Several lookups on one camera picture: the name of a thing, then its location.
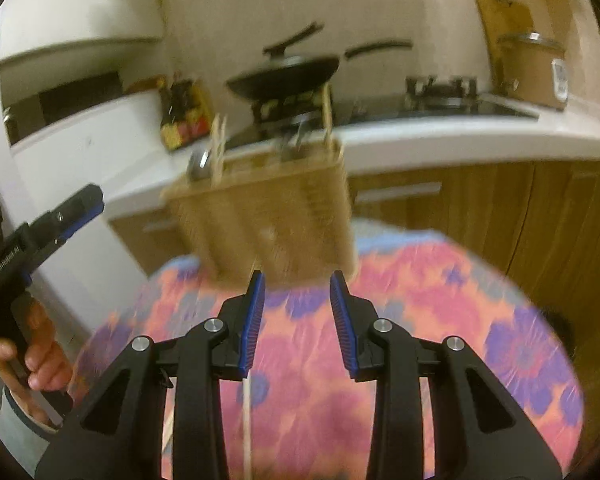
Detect gas stove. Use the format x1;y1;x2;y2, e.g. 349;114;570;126
227;76;538;148

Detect black frying pan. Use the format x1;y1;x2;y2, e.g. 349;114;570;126
225;22;414;102

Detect tan plastic utensil basket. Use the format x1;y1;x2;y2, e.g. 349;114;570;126
160;136;359;288

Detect floral pink tablecloth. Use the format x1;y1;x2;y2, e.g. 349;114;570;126
71;257;562;479

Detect metal spoon in basket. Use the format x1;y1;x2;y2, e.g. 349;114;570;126
186;148;211;182

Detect white chopstick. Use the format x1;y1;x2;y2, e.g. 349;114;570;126
242;377;253;480

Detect wooden cutting board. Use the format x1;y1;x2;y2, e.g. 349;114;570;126
476;0;534;63

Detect person's left hand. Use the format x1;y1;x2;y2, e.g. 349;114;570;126
0;299;72;426

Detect dark sauce bottles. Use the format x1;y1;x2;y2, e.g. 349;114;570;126
158;77;214;153

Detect brown rice cooker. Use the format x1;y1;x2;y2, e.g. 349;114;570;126
498;32;569;110

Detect grey sleeve forearm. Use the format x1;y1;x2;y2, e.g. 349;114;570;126
0;386;58;477

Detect wooden kitchen cabinets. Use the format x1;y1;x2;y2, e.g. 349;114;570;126
107;159;600;461

